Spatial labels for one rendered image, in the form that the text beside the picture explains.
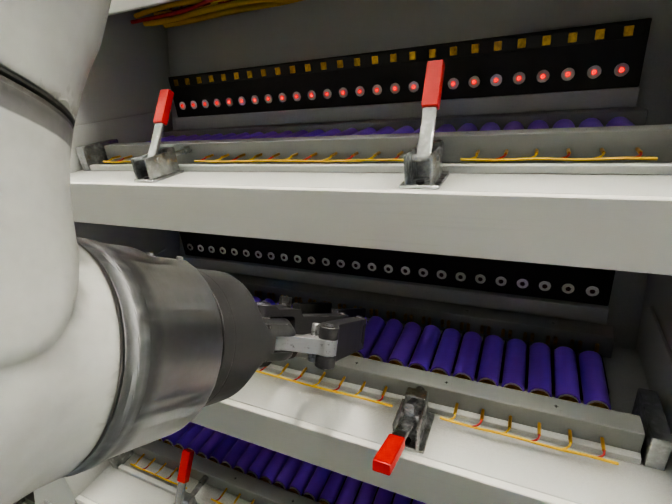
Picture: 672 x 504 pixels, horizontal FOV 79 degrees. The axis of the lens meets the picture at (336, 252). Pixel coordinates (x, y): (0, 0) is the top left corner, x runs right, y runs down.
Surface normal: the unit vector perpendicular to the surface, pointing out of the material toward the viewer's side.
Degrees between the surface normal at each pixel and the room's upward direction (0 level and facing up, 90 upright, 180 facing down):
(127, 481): 15
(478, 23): 90
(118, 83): 90
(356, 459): 105
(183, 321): 68
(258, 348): 91
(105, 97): 90
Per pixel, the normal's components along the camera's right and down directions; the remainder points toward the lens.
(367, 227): -0.41, 0.41
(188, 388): 0.86, 0.28
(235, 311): 0.84, -0.44
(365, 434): -0.10, -0.91
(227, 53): -0.43, 0.16
